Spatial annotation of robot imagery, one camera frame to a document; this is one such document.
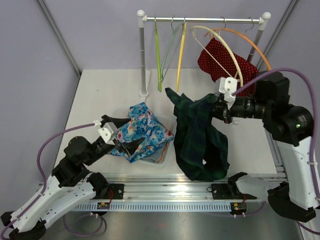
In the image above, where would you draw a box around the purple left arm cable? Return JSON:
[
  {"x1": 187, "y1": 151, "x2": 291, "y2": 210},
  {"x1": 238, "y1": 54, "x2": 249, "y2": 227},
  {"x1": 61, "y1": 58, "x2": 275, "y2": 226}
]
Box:
[{"x1": 0, "y1": 122, "x2": 106, "y2": 237}]

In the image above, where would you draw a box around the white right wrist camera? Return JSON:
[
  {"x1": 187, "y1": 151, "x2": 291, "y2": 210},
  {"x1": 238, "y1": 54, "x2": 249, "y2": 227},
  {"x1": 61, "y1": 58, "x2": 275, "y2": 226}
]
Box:
[{"x1": 213, "y1": 77, "x2": 238, "y2": 106}]

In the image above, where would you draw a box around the blue floral skirt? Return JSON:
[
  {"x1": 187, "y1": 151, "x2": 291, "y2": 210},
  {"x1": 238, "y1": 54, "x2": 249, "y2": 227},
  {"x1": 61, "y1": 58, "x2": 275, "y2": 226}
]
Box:
[{"x1": 109, "y1": 102, "x2": 174, "y2": 163}]

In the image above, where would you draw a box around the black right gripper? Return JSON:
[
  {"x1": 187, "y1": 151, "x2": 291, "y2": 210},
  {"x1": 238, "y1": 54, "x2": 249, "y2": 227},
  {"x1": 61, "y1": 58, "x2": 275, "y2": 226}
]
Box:
[{"x1": 199, "y1": 94, "x2": 269, "y2": 123}]

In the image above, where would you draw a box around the metal clothes rack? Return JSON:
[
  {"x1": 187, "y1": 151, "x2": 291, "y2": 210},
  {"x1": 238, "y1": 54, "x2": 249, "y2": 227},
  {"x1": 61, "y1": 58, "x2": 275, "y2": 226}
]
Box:
[{"x1": 137, "y1": 10, "x2": 267, "y2": 101}]

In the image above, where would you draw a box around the red polka dot skirt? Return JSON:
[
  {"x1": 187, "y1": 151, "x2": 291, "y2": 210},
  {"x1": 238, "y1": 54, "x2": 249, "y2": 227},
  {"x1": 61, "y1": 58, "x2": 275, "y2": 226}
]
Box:
[{"x1": 197, "y1": 38, "x2": 259, "y2": 84}]

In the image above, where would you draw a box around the yellow plastic hanger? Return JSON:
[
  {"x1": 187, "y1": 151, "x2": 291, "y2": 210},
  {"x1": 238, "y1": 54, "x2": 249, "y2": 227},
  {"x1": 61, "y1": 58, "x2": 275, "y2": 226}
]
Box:
[{"x1": 175, "y1": 21, "x2": 187, "y2": 92}]

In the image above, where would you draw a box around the orange floral white skirt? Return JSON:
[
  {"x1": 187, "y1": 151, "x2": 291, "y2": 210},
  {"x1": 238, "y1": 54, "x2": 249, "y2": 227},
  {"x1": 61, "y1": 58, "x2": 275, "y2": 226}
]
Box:
[{"x1": 156, "y1": 142, "x2": 173, "y2": 166}]

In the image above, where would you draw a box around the white plastic mesh basket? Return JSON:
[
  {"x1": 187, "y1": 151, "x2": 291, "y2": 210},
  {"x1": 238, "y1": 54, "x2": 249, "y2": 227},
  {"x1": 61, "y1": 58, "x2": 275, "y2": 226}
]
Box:
[{"x1": 110, "y1": 102, "x2": 176, "y2": 165}]

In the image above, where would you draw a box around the orange plastic hanger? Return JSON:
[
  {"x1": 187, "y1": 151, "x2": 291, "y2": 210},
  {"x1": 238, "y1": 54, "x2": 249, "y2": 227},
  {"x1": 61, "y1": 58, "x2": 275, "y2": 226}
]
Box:
[{"x1": 212, "y1": 12, "x2": 272, "y2": 70}]

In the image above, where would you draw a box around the pale green plastic hanger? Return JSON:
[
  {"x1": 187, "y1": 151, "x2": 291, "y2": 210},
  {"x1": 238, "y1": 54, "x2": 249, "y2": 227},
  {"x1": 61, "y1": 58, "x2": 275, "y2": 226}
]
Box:
[{"x1": 160, "y1": 19, "x2": 183, "y2": 82}]

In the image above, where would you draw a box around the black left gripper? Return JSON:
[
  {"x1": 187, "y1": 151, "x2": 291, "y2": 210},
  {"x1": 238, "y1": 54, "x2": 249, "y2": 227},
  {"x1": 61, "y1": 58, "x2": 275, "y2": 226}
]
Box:
[{"x1": 84, "y1": 115, "x2": 146, "y2": 166}]

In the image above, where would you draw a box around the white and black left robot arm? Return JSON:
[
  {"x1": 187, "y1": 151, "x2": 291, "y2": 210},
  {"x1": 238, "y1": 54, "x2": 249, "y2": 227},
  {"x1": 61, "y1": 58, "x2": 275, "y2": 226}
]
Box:
[{"x1": 0, "y1": 115, "x2": 144, "y2": 240}]

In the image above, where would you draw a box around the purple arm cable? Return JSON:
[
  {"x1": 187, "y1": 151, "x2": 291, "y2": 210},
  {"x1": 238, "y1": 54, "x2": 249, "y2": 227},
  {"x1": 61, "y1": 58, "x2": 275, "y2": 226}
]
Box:
[
  {"x1": 0, "y1": 122, "x2": 106, "y2": 237},
  {"x1": 232, "y1": 67, "x2": 320, "y2": 236}
]

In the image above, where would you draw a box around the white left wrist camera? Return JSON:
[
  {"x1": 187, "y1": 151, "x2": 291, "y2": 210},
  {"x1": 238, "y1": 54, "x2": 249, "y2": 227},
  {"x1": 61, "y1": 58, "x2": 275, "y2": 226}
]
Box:
[{"x1": 93, "y1": 120, "x2": 118, "y2": 146}]

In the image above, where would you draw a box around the cream plastic hanger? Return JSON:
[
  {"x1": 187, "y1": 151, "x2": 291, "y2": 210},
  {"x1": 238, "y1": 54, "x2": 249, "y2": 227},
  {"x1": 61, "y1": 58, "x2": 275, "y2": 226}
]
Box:
[{"x1": 189, "y1": 16, "x2": 244, "y2": 87}]

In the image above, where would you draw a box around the aluminium mounting rail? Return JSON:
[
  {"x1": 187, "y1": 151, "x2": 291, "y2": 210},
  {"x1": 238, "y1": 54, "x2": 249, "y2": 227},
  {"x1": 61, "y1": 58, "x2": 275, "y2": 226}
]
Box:
[{"x1": 37, "y1": 174, "x2": 288, "y2": 213}]

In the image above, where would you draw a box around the dark green plaid skirt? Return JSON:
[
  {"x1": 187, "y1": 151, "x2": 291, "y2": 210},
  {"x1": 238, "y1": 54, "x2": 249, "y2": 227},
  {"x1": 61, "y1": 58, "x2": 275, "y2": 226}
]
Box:
[{"x1": 165, "y1": 87, "x2": 230, "y2": 182}]

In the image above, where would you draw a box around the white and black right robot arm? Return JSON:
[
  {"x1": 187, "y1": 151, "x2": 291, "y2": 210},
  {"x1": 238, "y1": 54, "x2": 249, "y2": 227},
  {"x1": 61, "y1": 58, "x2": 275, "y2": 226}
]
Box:
[{"x1": 211, "y1": 68, "x2": 320, "y2": 223}]

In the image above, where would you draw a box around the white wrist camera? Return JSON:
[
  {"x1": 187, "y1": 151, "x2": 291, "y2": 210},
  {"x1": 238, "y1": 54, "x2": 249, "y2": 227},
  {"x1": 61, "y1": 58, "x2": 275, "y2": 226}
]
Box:
[
  {"x1": 93, "y1": 120, "x2": 118, "y2": 146},
  {"x1": 213, "y1": 77, "x2": 238, "y2": 106}
]

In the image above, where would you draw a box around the lime green plastic hanger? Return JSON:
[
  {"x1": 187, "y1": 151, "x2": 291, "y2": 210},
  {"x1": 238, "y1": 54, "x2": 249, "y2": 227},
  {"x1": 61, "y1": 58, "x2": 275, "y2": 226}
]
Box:
[{"x1": 154, "y1": 16, "x2": 162, "y2": 93}]

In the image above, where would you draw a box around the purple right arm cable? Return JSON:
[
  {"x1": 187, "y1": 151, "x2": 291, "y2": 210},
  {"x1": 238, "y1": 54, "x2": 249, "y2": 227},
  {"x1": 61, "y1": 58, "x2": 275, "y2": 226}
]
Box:
[{"x1": 232, "y1": 67, "x2": 320, "y2": 236}]

